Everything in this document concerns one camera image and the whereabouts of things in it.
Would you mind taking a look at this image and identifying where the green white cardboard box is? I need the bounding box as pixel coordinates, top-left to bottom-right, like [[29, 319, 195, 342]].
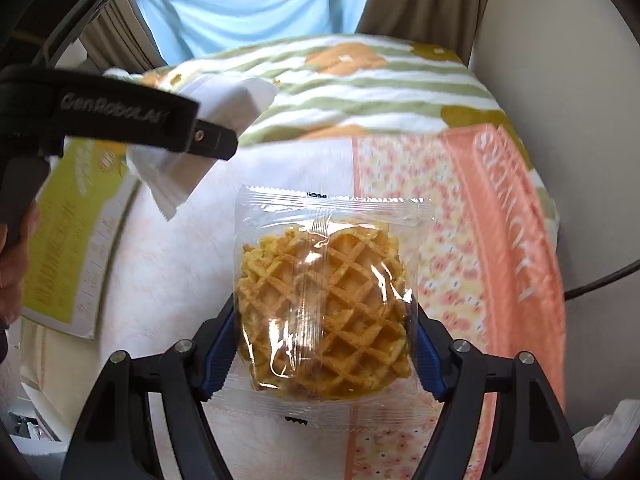
[[20, 137, 146, 341]]

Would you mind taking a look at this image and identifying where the person's left hand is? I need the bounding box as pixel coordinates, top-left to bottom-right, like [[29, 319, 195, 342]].
[[0, 205, 42, 331]]

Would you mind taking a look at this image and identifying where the white snack packet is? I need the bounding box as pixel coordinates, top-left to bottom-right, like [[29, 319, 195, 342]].
[[102, 67, 278, 223]]

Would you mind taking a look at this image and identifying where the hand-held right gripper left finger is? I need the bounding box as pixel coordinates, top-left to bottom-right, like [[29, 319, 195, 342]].
[[60, 295, 241, 480]]

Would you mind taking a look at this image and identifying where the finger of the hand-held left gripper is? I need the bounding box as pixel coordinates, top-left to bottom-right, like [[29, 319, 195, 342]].
[[192, 119, 239, 162]]

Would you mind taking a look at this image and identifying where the clear waffle packet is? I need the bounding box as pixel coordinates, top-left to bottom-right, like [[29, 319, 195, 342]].
[[212, 184, 435, 431]]

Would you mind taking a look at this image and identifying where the floral striped blanket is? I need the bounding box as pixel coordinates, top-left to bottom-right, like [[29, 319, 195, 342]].
[[102, 34, 561, 231]]

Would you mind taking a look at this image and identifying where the brown curtain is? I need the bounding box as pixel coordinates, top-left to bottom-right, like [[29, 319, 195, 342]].
[[355, 0, 491, 66], [85, 0, 166, 72]]

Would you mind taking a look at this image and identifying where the pink floral cloth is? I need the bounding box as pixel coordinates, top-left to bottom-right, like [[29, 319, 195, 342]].
[[345, 124, 568, 480]]

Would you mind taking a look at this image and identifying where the black cable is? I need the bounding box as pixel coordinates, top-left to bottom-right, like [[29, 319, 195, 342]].
[[562, 262, 640, 301]]

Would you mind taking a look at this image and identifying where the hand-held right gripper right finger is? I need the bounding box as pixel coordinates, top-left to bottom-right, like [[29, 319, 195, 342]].
[[410, 305, 586, 480]]

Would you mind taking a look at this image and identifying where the light blue cloth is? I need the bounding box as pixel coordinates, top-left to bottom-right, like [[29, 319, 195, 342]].
[[132, 0, 376, 68]]

